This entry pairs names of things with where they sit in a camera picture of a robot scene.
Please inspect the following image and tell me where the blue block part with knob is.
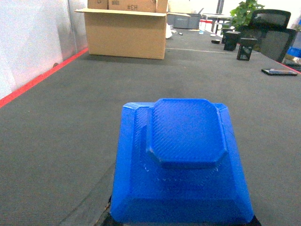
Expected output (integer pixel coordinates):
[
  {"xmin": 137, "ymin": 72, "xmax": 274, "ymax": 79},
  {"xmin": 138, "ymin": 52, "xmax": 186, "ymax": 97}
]
[{"xmin": 111, "ymin": 98, "xmax": 254, "ymax": 225}]

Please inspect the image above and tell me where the large cardboard box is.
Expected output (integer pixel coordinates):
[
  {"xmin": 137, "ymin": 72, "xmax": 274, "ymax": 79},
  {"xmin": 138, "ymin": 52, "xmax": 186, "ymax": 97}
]
[{"xmin": 76, "ymin": 0, "xmax": 167, "ymax": 59}]

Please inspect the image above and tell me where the far black box stand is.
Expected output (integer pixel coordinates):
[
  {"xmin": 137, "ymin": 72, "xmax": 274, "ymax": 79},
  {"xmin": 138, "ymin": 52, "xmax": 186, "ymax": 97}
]
[{"xmin": 224, "ymin": 31, "xmax": 241, "ymax": 51}]

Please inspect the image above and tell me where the black box stand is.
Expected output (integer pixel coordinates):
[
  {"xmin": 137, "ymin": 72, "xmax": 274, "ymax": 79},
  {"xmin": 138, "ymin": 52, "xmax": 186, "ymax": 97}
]
[
  {"xmin": 237, "ymin": 38, "xmax": 258, "ymax": 61},
  {"xmin": 224, "ymin": 31, "xmax": 241, "ymax": 51}
]

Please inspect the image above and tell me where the near black box stand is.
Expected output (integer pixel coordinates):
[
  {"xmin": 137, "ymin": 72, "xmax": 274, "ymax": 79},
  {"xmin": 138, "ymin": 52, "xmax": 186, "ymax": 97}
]
[{"xmin": 237, "ymin": 38, "xmax": 258, "ymax": 61}]

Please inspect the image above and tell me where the black smartphone on belt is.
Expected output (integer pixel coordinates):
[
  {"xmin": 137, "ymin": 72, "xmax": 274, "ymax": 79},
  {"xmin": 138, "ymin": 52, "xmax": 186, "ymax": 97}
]
[{"xmin": 261, "ymin": 68, "xmax": 298, "ymax": 76}]

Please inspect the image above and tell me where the potted green plant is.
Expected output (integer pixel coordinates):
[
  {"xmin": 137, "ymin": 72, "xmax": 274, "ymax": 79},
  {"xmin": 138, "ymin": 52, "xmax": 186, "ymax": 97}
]
[{"xmin": 230, "ymin": 0, "xmax": 265, "ymax": 30}]

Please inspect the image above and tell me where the black mesh office chair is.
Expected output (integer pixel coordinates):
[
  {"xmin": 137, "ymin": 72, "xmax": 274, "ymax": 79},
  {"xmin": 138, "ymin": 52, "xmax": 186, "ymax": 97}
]
[{"xmin": 237, "ymin": 9, "xmax": 297, "ymax": 63}]

